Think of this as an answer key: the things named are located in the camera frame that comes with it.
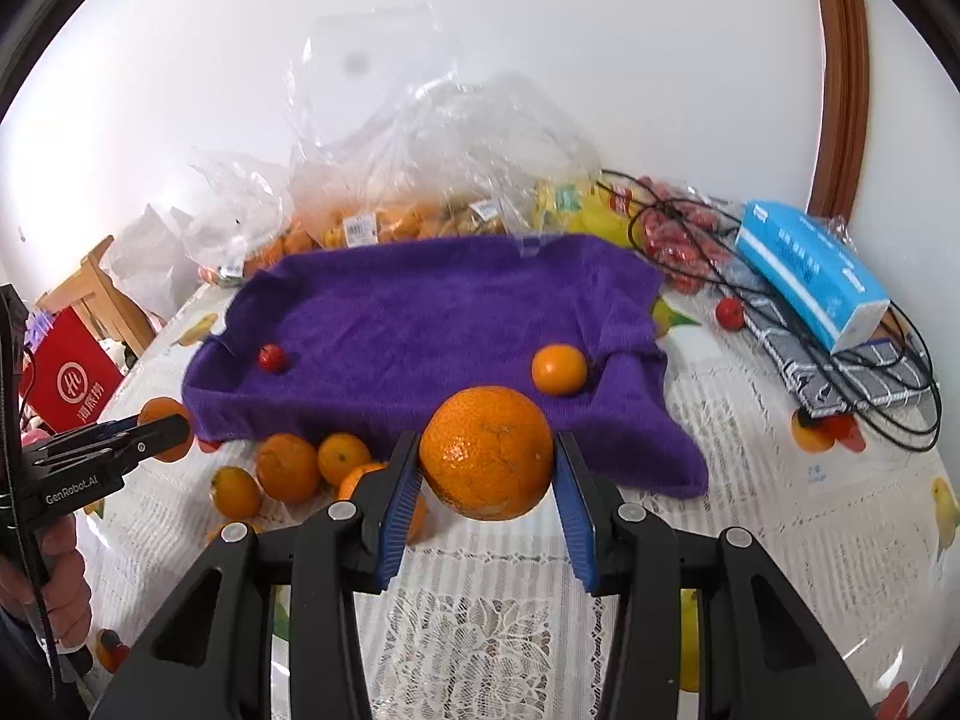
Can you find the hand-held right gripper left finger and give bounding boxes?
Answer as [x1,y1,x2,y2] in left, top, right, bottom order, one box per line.
[90,431,425,720]

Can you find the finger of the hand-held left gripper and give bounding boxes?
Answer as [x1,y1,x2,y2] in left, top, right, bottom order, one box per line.
[21,414,143,466]
[45,417,193,485]

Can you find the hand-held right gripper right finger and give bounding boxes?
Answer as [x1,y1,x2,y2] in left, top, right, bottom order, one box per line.
[551,431,875,720]

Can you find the small orange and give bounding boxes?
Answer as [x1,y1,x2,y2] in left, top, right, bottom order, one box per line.
[139,397,196,464]
[532,343,588,396]
[209,466,263,520]
[317,432,372,486]

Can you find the person's left forearm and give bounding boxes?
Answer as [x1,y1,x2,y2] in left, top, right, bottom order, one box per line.
[0,600,57,720]

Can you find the person's left hand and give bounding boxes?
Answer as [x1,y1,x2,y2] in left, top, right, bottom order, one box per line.
[0,514,92,650]

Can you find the red paper bag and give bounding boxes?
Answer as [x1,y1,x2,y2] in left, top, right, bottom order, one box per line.
[19,306,125,432]

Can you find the wooden chair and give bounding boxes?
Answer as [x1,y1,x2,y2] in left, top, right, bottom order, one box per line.
[36,235,155,361]

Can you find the white plastic bag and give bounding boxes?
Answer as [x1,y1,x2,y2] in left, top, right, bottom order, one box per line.
[109,202,203,316]

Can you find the white fruit-print tablecloth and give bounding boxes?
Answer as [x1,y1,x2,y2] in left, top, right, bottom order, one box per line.
[75,270,960,720]

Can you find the purple towel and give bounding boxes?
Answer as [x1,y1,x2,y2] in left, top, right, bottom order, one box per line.
[182,234,710,500]

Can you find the clear plastic bag of oranges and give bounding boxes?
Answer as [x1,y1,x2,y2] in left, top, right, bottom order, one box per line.
[184,146,301,290]
[289,4,466,248]

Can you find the grey striped cloth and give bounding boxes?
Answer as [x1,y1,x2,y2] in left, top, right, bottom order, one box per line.
[712,262,935,417]

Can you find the bag of cherry tomatoes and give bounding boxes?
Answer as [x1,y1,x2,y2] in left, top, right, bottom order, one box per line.
[637,176,743,293]

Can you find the yellow snack packets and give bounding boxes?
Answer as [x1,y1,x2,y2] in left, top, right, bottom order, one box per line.
[534,178,646,248]

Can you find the blue tissue box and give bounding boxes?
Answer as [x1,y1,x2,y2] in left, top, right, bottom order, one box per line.
[733,200,891,355]

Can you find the clear bag of brown fruit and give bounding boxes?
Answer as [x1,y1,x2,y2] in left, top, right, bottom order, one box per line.
[420,71,601,241]

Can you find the black cable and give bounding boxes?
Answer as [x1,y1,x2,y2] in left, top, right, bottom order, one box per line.
[600,169,942,455]

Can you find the brown wooden door frame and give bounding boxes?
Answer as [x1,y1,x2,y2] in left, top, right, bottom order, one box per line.
[806,0,871,220]

